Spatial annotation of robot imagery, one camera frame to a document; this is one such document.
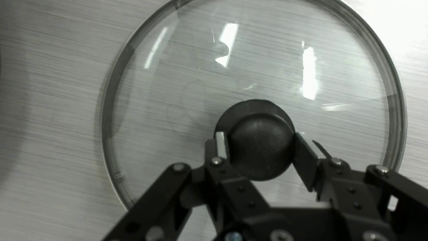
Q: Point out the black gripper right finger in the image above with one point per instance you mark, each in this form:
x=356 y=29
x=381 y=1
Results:
x=348 y=187

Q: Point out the glass lid with black knob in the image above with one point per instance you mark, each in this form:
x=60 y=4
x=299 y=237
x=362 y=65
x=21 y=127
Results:
x=262 y=142

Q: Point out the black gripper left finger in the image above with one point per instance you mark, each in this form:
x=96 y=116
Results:
x=218 y=178

